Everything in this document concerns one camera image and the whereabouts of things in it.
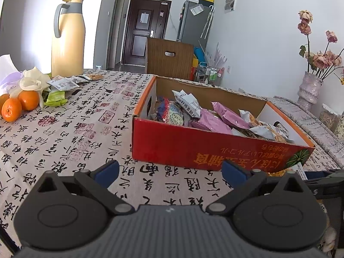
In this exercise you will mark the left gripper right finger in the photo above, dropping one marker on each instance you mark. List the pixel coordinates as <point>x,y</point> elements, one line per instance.
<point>246,184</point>

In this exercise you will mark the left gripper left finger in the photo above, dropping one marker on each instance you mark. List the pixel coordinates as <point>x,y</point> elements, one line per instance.
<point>94,185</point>

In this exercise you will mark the pink snack pack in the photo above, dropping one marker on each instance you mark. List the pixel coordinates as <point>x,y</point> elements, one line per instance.
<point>209,122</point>
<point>229,117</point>

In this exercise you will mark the red silver snack bag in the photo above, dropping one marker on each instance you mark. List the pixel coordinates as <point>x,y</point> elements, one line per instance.
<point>169,112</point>

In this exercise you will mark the white printed snack pack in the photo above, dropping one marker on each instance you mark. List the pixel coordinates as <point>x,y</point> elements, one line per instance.
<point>188,102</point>

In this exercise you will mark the floral patterned small vase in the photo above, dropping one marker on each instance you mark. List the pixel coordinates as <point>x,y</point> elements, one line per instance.
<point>339,129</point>

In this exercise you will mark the calligraphy print tablecloth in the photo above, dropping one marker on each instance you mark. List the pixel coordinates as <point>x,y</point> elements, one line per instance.
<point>95,126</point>

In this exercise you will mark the pink folded table runner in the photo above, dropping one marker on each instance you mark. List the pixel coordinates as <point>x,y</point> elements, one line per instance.
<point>328,152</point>

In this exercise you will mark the pink textured flower vase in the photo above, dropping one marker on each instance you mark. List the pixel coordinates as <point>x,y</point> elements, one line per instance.
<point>309,90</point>

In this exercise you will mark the green snack pack on left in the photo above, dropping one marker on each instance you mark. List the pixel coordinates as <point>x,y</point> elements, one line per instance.
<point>56,99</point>

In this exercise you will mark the red cardboard snack box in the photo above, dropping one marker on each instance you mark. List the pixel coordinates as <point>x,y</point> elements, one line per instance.
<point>180,146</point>

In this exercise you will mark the rear orange mandarin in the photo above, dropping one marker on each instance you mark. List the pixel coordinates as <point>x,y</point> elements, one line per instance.
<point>29,100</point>

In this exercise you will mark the orange mandarin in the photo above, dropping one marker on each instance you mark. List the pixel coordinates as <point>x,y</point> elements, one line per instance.
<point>2,102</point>
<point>29,100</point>
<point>11,110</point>

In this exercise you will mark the front orange mandarin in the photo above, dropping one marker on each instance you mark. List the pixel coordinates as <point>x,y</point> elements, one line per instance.
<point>11,110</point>

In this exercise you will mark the dried pink rose bouquet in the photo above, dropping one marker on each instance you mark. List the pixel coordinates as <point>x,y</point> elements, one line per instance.
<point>321,61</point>

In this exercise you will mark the left orange mandarin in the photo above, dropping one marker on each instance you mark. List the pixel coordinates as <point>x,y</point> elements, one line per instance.
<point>2,102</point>

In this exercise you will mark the yellow thermos jug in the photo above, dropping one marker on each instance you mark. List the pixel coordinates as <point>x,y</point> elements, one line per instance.
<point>67,50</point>

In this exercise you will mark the wooden chair back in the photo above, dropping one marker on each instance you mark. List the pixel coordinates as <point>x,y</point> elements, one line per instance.
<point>169,58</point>

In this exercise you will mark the dark brown entrance door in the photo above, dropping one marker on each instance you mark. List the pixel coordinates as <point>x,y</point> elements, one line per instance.
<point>146,19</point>

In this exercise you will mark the grey refrigerator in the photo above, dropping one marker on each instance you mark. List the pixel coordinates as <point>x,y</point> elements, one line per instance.
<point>195,22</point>

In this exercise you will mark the metal wire storage rack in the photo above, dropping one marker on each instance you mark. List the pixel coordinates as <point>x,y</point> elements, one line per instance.
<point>209,75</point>

